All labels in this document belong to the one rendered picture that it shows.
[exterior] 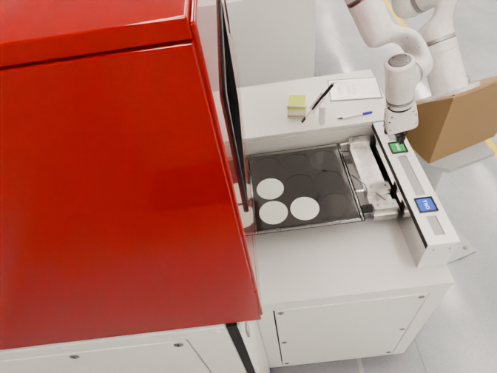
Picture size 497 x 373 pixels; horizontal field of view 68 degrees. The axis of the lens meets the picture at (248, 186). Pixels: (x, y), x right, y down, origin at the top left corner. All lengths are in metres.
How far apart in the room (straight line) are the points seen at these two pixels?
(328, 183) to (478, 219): 1.38
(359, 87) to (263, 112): 0.42
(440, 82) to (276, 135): 0.60
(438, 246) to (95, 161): 1.01
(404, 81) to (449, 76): 0.34
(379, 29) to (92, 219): 0.92
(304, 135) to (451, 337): 1.25
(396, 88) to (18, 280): 1.03
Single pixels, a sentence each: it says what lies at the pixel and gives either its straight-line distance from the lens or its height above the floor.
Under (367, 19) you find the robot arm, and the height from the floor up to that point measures 1.43.
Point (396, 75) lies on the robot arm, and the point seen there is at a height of 1.29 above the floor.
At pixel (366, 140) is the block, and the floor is 0.91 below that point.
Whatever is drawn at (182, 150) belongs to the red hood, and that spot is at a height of 1.69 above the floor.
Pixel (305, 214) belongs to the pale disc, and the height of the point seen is 0.90.
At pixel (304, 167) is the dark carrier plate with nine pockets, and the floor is 0.90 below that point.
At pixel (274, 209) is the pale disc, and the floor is 0.90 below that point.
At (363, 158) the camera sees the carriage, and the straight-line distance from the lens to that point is 1.48.
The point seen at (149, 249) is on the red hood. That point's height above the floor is 1.52.
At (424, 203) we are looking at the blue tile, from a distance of 1.27.
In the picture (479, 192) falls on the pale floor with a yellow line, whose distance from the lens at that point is 2.71.
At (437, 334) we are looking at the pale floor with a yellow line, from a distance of 2.14.
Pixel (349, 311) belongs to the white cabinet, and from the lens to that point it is 1.35.
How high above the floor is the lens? 1.93
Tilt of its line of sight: 49 degrees down
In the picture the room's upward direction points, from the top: 10 degrees counter-clockwise
